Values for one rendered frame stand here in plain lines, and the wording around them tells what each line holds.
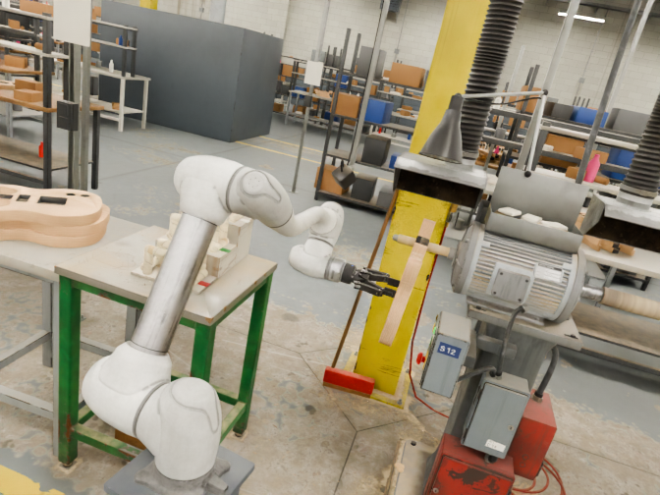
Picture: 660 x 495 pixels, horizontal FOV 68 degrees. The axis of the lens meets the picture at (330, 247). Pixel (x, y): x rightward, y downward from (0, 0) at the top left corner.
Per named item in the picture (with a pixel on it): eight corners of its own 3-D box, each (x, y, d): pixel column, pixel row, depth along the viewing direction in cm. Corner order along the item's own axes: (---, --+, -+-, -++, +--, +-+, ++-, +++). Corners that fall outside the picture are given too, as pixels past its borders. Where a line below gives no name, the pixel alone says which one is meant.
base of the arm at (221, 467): (201, 522, 117) (204, 506, 116) (131, 480, 125) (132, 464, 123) (244, 473, 134) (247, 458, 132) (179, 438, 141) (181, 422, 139)
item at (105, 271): (253, 404, 239) (278, 262, 213) (189, 492, 186) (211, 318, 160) (143, 362, 251) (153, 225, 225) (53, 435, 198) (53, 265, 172)
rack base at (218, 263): (235, 265, 202) (238, 245, 198) (217, 280, 186) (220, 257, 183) (174, 248, 205) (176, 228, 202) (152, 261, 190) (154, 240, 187)
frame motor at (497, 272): (558, 307, 177) (584, 242, 168) (571, 343, 152) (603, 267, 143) (446, 275, 185) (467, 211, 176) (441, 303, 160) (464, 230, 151)
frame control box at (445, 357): (491, 391, 165) (516, 325, 156) (492, 431, 145) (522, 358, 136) (419, 367, 170) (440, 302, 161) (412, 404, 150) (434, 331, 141)
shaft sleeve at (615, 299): (665, 315, 152) (655, 323, 157) (666, 300, 155) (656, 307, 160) (604, 299, 156) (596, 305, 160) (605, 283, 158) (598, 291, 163)
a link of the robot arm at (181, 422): (191, 492, 118) (200, 419, 111) (132, 460, 124) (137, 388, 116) (229, 451, 132) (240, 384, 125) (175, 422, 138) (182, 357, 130)
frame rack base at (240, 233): (248, 254, 215) (254, 217, 209) (235, 266, 201) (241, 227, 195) (192, 239, 219) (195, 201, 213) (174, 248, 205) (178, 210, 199)
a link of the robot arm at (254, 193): (302, 195, 139) (260, 183, 143) (283, 164, 122) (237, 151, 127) (282, 237, 136) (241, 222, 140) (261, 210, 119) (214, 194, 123)
